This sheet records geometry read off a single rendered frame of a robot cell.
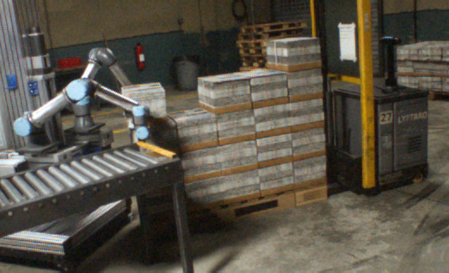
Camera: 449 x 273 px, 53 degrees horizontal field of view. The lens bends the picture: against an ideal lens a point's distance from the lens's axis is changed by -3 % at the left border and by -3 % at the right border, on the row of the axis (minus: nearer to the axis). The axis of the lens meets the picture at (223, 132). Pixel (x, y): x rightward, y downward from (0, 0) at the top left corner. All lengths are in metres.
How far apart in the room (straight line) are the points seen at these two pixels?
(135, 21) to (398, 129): 7.50
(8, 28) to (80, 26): 6.61
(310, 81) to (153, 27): 7.35
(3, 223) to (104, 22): 8.20
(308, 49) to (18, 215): 2.33
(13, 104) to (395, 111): 2.86
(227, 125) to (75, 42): 6.87
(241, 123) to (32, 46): 1.54
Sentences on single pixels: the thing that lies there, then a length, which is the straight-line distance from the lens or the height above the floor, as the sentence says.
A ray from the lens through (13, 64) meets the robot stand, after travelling 3.36.
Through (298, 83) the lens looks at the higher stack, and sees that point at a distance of 3.50.
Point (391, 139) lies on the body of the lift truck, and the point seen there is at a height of 0.44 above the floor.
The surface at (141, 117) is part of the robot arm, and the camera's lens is 2.78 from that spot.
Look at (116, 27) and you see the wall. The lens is 10.20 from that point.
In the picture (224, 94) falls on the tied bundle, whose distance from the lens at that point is 3.28.
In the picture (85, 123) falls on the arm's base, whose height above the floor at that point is 0.85.
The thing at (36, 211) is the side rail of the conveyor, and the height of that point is 0.75.
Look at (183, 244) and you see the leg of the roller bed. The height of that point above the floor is 0.33.
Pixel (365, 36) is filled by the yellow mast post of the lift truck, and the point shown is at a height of 1.27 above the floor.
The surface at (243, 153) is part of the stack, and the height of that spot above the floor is 0.52.
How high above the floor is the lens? 1.49
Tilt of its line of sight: 14 degrees down
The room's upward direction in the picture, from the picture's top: 6 degrees counter-clockwise
